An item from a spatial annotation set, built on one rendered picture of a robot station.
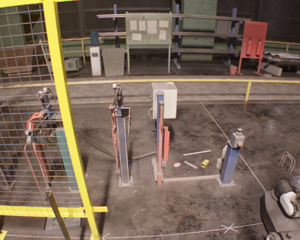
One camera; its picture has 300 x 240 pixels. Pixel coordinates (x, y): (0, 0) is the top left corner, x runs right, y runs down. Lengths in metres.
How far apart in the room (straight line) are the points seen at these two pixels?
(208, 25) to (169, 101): 7.67
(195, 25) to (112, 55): 4.43
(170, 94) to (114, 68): 4.64
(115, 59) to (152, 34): 1.45
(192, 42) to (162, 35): 2.92
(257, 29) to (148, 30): 3.91
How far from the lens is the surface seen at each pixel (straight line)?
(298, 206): 2.07
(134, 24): 6.92
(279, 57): 8.97
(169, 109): 2.44
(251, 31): 8.05
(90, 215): 1.65
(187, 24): 9.54
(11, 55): 8.92
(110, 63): 6.80
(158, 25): 6.96
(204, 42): 9.81
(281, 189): 2.24
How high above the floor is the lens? 1.69
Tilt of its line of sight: 27 degrees down
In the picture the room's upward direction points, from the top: straight up
